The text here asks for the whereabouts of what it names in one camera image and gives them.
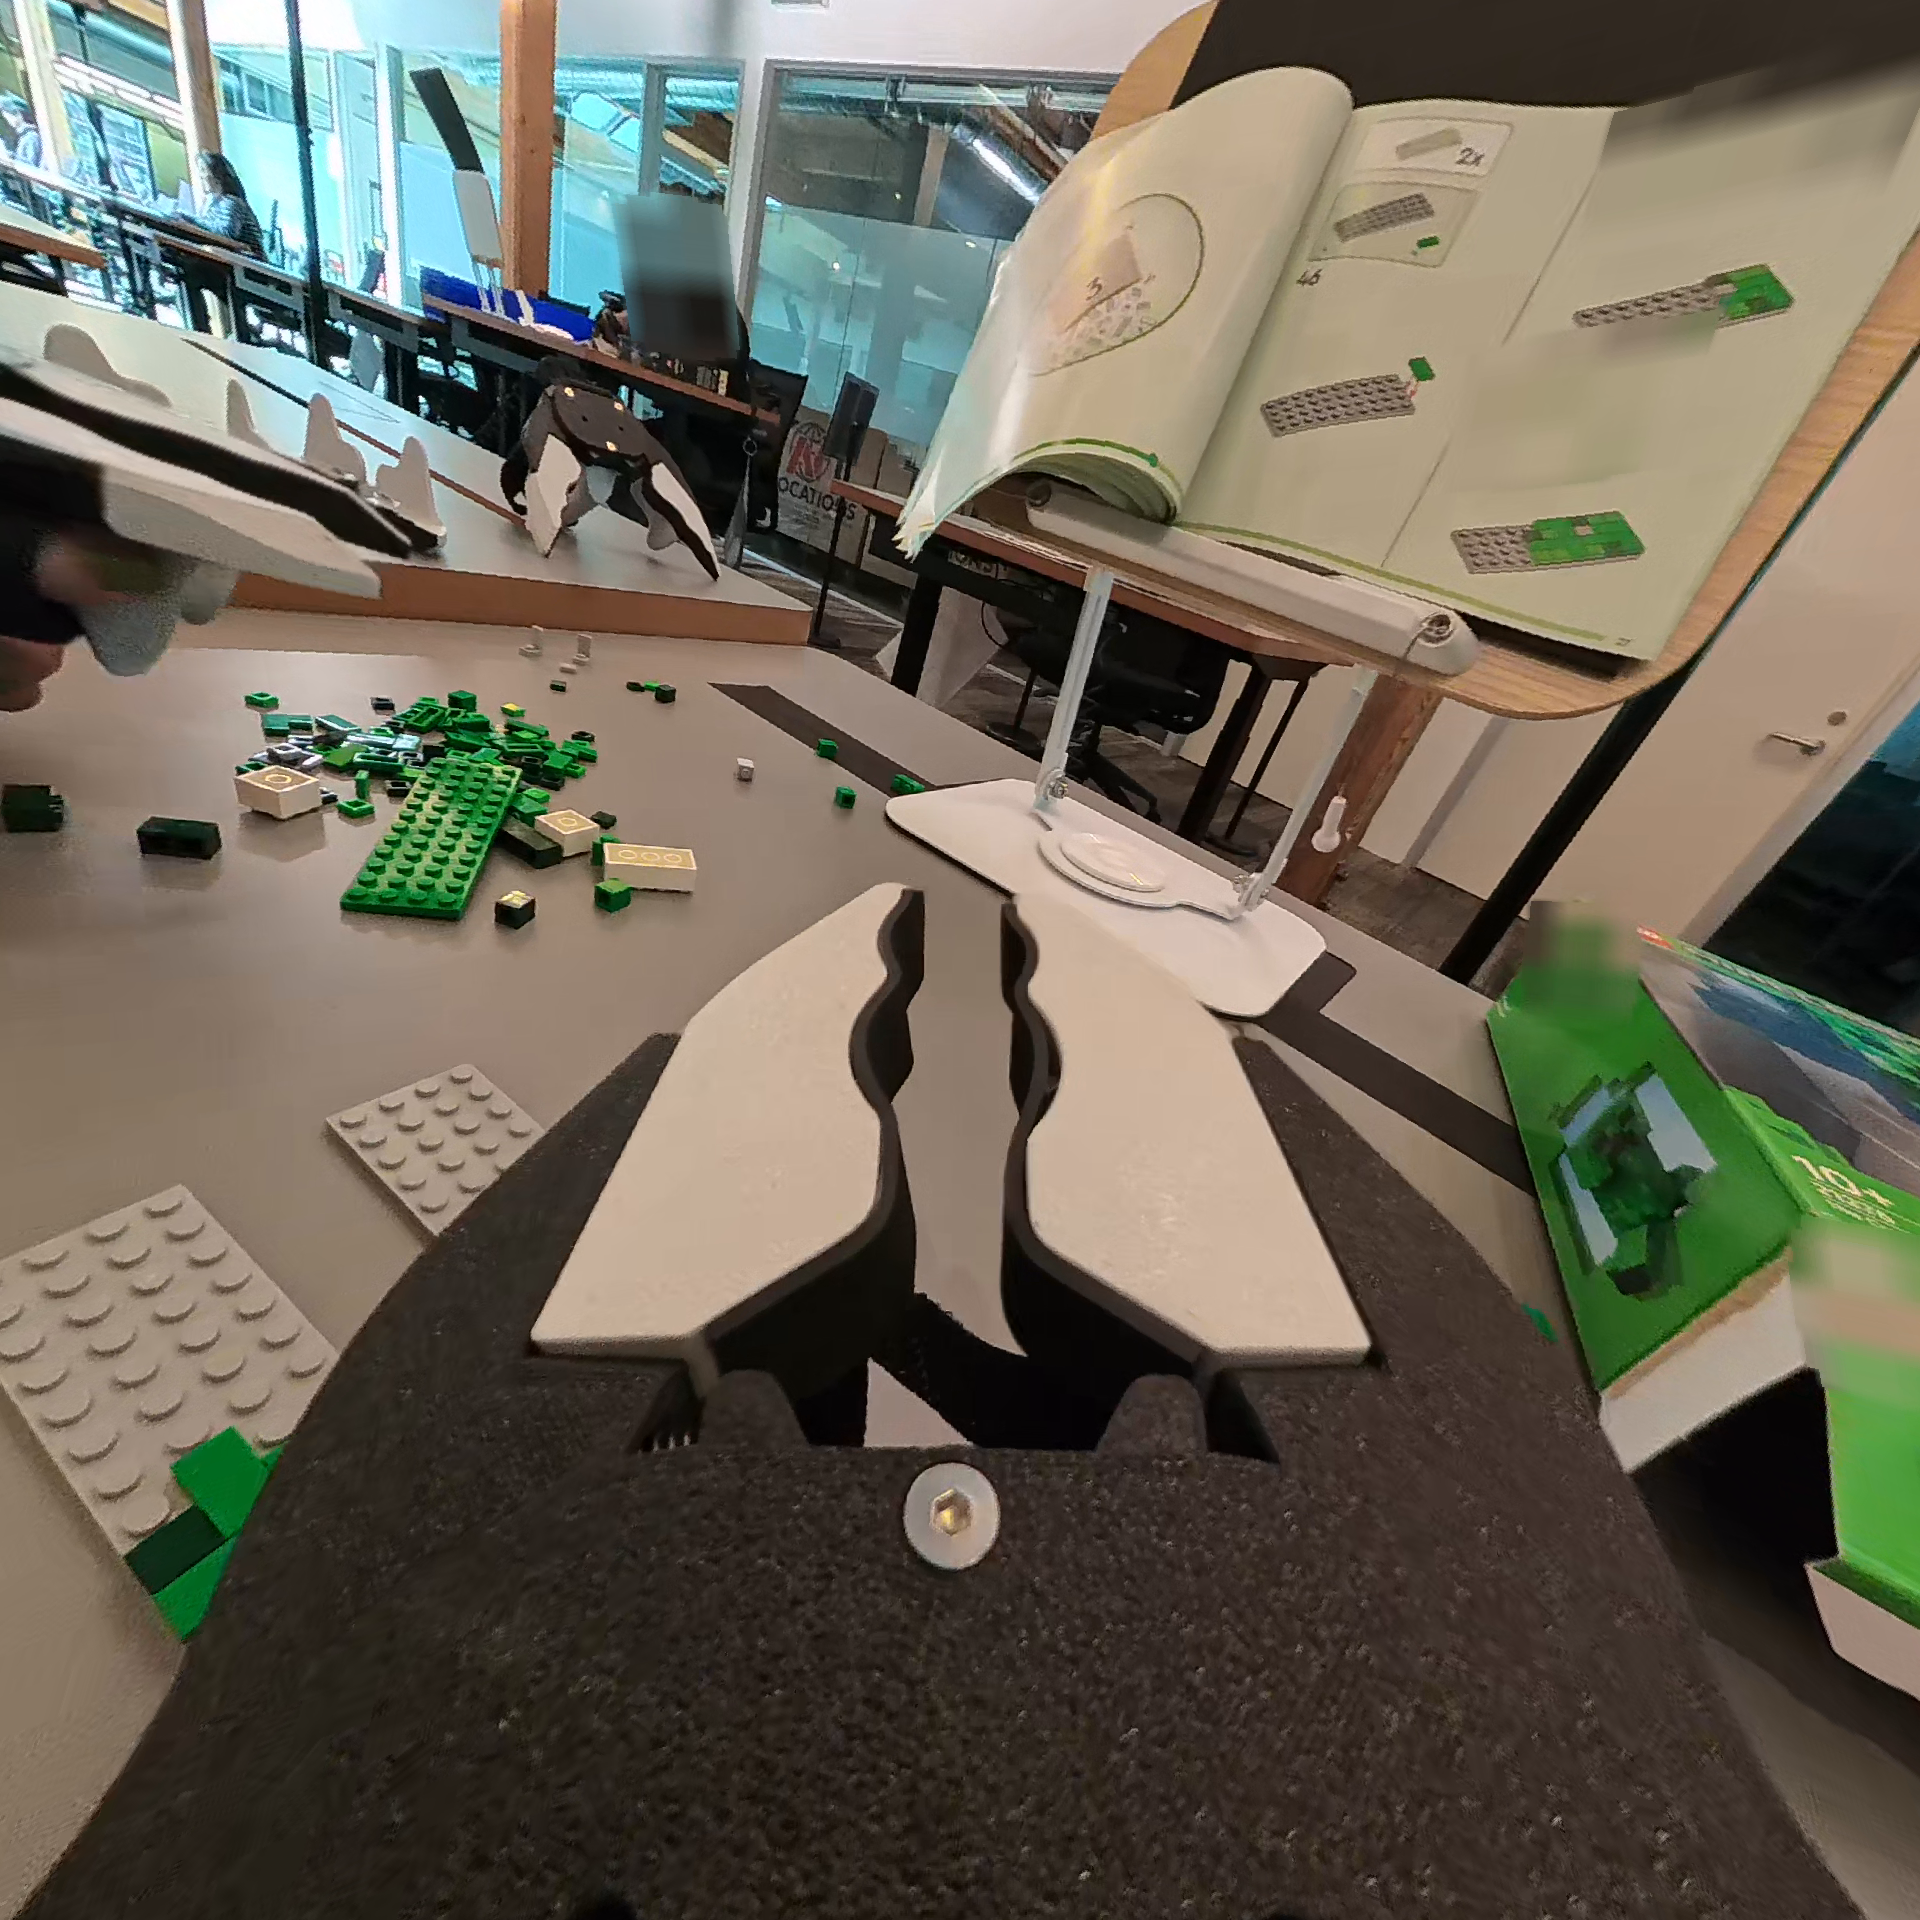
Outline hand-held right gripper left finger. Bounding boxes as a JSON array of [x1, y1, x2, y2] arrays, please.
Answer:
[[528, 882, 929, 1370]]

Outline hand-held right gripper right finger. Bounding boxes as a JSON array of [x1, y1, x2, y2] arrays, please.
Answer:
[[998, 896, 1377, 1373]]

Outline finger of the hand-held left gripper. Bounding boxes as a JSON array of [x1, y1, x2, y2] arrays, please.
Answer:
[[0, 427, 389, 674], [0, 356, 416, 560]]

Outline grey studded plate green tiles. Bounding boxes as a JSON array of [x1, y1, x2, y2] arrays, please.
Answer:
[[327, 1066, 544, 1240], [0, 1184, 338, 1643]]

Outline pile of green tiles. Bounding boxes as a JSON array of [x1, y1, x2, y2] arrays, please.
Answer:
[[248, 688, 602, 825]]

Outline wooden desk black legs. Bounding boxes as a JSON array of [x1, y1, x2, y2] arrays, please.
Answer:
[[832, 481, 1338, 841]]

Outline person's left hand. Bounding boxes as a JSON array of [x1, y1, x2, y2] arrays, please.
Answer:
[[0, 545, 161, 715]]

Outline blue storage bins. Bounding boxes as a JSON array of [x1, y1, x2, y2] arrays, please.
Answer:
[[421, 268, 597, 337]]

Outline idle black gripper device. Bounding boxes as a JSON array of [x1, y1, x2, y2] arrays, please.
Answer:
[[504, 360, 726, 584]]

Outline large green studded plate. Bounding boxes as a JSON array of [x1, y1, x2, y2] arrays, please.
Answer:
[[342, 749, 528, 921]]

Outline white book stand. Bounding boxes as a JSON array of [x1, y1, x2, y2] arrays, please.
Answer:
[[886, 477, 1481, 1017]]

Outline wooden pillar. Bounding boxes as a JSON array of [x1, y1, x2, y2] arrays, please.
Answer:
[[498, 0, 558, 297]]

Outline green toy set box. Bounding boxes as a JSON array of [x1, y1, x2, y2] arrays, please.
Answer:
[[1486, 929, 1920, 1696]]

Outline black office chair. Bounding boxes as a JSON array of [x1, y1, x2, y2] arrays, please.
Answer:
[[1021, 600, 1226, 818]]

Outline printed floor sign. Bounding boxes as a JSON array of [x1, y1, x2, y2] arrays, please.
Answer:
[[779, 417, 864, 536]]

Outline white door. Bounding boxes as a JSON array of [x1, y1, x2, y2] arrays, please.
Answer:
[[1629, 376, 1920, 992]]

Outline open instruction booklet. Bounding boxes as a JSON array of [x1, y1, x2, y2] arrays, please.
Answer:
[[897, 66, 1920, 666]]

